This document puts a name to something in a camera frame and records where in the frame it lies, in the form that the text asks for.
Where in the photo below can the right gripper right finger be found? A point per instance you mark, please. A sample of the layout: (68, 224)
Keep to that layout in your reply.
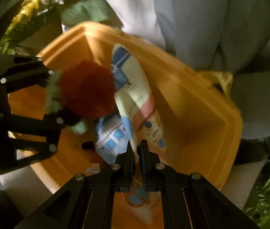
(149, 172)

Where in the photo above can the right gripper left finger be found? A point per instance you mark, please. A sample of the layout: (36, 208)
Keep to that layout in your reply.
(123, 169)

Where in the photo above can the red green plush flower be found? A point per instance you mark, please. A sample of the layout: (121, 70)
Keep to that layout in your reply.
(80, 94)

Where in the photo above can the Mickey Mouse plush toy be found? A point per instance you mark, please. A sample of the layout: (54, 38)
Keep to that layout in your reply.
(96, 162)

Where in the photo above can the orange plastic crate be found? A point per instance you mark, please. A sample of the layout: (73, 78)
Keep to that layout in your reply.
(202, 129)

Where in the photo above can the white plant pot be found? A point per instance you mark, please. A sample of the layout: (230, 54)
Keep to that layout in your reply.
(240, 182)

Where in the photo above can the green pothos plant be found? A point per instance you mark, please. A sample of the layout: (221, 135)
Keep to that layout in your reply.
(257, 206)

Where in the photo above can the sunflower bouquet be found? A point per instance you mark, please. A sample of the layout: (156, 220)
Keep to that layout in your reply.
(34, 14)

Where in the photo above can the grey curtain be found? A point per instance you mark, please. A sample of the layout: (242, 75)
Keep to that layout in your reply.
(226, 35)

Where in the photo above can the beige curtain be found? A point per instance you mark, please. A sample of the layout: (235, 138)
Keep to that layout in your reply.
(139, 19)

